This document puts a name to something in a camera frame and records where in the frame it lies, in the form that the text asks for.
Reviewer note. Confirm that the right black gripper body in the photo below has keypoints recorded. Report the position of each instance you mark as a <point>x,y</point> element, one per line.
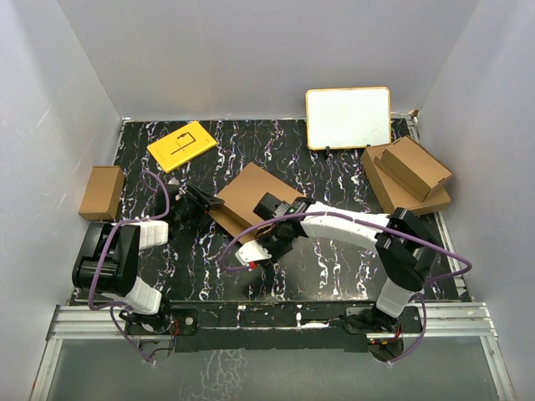
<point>276,241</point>

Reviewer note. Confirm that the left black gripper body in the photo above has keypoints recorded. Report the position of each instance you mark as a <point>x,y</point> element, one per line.
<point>190,212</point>

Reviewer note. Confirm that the cardboard box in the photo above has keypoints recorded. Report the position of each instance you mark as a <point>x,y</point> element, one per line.
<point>413,167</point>
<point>102,194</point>
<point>391,195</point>
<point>242,195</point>

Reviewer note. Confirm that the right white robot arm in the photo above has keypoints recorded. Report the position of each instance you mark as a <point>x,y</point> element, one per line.
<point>407,264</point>

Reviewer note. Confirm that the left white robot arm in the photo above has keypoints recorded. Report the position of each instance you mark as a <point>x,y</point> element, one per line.
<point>118,278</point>

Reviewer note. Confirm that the yellow pad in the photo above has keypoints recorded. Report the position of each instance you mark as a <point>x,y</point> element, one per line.
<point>181,146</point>

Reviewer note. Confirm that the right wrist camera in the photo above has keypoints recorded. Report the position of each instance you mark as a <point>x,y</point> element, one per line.
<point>251,254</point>

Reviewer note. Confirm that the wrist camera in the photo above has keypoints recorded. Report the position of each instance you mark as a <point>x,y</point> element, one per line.
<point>173,184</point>
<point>251,254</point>

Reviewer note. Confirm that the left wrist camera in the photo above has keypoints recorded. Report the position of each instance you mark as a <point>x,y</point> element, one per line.
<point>173,184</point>

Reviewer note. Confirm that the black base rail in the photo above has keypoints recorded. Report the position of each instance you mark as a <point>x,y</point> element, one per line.
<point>353,327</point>

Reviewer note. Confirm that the white board yellow frame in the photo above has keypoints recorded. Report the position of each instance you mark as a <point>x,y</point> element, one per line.
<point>349,118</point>

